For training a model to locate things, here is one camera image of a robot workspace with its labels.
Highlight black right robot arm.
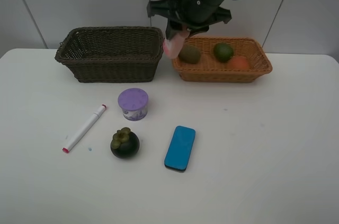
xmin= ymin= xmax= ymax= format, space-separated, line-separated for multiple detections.
xmin=147 ymin=0 xmax=236 ymax=40

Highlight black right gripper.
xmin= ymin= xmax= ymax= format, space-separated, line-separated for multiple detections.
xmin=147 ymin=0 xmax=232 ymax=40

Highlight purple lid air freshener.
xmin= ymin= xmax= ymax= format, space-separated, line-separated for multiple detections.
xmin=118 ymin=88 xmax=149 ymax=121

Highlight orange wicker basket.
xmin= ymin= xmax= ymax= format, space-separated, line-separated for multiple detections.
xmin=172 ymin=36 xmax=273 ymax=83

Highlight pink bottle white cap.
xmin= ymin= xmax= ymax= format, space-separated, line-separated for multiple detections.
xmin=163 ymin=30 xmax=190 ymax=59

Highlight dark purple mangosteen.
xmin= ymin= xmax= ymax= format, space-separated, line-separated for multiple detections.
xmin=110 ymin=127 xmax=140 ymax=159

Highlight green avocado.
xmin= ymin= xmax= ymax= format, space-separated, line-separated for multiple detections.
xmin=213 ymin=43 xmax=234 ymax=62

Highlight blue whiteboard eraser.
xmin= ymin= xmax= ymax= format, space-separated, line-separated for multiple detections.
xmin=164 ymin=126 xmax=195 ymax=172

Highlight orange round fruit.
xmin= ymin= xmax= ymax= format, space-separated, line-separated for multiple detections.
xmin=227 ymin=56 xmax=251 ymax=70

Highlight dark brown wicker basket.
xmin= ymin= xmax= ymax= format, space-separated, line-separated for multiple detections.
xmin=55 ymin=26 xmax=164 ymax=83

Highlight white marker red caps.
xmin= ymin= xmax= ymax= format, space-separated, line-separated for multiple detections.
xmin=63 ymin=104 xmax=107 ymax=154

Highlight brown kiwi fruit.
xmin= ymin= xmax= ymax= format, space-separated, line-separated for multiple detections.
xmin=178 ymin=44 xmax=201 ymax=64

